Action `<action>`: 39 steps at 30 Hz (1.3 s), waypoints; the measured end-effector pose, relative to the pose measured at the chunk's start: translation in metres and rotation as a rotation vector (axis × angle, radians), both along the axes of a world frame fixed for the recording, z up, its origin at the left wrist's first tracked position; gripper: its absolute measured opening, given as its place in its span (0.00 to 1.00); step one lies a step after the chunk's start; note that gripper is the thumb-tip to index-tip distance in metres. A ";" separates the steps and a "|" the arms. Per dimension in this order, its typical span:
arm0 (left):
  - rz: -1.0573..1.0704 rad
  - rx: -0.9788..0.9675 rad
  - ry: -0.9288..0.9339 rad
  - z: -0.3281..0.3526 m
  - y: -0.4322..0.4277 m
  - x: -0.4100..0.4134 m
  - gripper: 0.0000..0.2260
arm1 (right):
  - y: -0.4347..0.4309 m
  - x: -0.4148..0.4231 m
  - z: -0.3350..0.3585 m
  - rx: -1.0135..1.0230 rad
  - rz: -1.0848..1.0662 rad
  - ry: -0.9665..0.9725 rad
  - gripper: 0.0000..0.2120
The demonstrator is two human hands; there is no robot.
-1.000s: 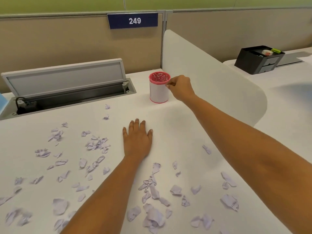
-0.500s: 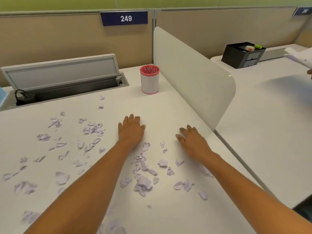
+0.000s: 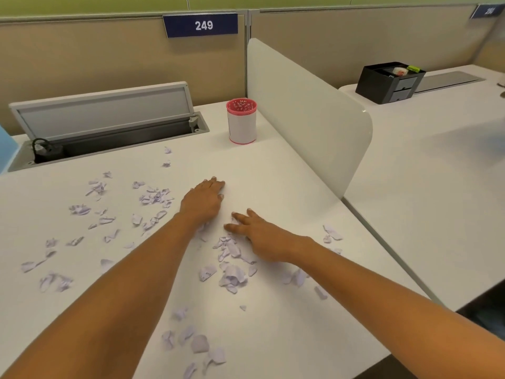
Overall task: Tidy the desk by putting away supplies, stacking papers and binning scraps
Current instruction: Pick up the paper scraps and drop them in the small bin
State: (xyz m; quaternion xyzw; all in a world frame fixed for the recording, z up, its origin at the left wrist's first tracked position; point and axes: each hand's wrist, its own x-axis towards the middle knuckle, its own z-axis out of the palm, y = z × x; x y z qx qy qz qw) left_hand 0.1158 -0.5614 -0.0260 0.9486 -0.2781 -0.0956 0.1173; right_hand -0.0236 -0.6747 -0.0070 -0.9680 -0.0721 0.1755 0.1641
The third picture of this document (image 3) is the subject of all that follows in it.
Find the green highlighter pen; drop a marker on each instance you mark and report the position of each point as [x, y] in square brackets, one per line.
[413, 69]

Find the pink and white cup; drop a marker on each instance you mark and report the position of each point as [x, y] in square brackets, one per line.
[241, 126]

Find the white side divider panel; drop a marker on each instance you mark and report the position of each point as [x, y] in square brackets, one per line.
[307, 114]

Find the blue number sign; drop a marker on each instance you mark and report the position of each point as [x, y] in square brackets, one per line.
[479, 12]
[177, 25]

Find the beige partition panel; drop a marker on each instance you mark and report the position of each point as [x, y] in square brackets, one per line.
[493, 51]
[98, 63]
[335, 43]

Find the black desk organizer box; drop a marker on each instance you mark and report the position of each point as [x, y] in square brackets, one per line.
[375, 88]

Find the grey partition post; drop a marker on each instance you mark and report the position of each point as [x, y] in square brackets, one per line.
[248, 25]

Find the blue desk organizer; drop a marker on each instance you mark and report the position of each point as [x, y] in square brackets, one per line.
[6, 149]

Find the person's left hand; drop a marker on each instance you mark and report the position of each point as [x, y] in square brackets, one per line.
[201, 205]

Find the person's right hand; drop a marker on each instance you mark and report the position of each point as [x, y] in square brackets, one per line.
[272, 244]

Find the person's left forearm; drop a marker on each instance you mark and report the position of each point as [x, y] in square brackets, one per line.
[110, 311]

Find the heap of paper scraps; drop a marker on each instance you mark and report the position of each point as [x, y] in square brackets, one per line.
[234, 274]

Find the white correction tape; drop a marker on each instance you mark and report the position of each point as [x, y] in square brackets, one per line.
[399, 71]

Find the person's right forearm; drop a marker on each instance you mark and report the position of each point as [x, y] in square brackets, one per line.
[394, 311]

